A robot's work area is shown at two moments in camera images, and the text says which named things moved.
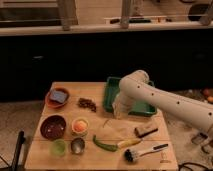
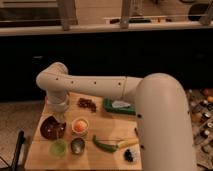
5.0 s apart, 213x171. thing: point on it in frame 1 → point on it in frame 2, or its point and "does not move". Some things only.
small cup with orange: [80, 127] does not move
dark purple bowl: [53, 127] does not move
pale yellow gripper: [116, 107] → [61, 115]
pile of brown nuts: [87, 103] does not move
